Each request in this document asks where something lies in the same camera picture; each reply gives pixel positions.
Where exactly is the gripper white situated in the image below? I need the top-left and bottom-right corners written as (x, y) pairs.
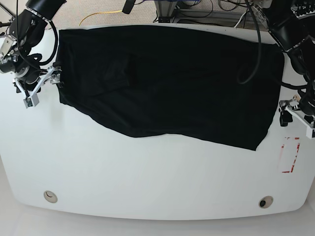
top-left (279, 95), bottom-right (315, 138)
top-left (13, 66), bottom-right (64, 108)

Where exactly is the black T-shirt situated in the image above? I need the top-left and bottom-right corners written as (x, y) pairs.
top-left (57, 25), bottom-right (284, 150)

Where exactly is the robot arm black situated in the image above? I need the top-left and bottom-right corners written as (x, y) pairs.
top-left (253, 0), bottom-right (315, 139)
top-left (0, 0), bottom-right (65, 108)

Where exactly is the red tape rectangle marker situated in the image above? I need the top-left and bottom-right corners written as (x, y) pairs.
top-left (278, 137), bottom-right (301, 174)

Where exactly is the white power strip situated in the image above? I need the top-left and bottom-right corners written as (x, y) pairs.
top-left (291, 1), bottom-right (315, 18)

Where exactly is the aluminium table leg profile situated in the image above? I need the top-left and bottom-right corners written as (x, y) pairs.
top-left (154, 0), bottom-right (178, 23)

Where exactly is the black loop cable arm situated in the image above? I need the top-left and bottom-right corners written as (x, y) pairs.
top-left (236, 0), bottom-right (263, 85)

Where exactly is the right table cable grommet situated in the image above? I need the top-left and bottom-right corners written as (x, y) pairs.
top-left (258, 196), bottom-right (274, 209)

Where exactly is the table cable grommet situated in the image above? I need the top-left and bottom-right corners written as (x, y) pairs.
top-left (258, 196), bottom-right (274, 209)
top-left (43, 191), bottom-right (58, 204)

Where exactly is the yellow cable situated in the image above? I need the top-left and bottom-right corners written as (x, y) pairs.
top-left (78, 9), bottom-right (124, 27)

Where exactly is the left table cable grommet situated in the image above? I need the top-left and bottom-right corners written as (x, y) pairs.
top-left (43, 191), bottom-right (58, 204)

